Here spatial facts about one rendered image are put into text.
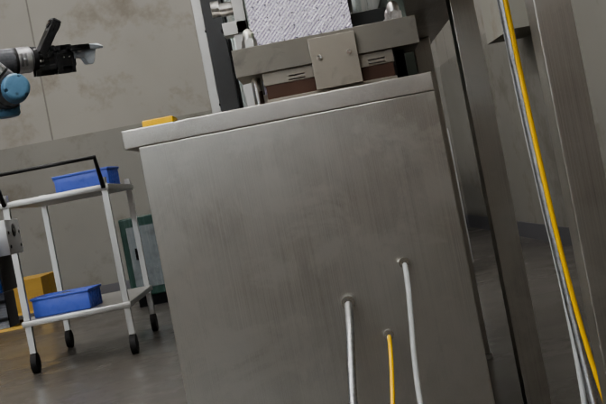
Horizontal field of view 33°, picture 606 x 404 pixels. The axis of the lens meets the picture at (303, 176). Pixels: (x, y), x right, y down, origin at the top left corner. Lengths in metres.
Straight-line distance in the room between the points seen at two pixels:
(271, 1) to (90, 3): 8.02
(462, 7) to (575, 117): 0.96
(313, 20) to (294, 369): 0.81
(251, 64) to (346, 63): 0.21
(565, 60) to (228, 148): 0.79
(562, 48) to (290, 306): 0.83
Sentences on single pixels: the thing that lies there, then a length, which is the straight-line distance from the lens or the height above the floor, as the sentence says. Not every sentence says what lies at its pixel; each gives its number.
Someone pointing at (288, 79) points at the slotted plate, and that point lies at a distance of 2.23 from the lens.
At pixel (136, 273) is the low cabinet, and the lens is 8.27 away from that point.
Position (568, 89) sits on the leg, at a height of 0.79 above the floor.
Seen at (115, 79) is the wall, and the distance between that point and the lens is 10.27.
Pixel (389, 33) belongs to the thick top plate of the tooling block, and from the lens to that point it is 2.23.
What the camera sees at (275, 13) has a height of 1.12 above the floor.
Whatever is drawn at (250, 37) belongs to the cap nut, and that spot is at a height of 1.05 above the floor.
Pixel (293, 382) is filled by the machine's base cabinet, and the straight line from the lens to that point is 2.19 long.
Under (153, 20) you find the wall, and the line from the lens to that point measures 10.30.
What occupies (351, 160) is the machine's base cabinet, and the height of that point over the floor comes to 0.75.
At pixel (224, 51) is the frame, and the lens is 2.77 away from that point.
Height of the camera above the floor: 0.72
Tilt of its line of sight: level
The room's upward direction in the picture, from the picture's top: 11 degrees counter-clockwise
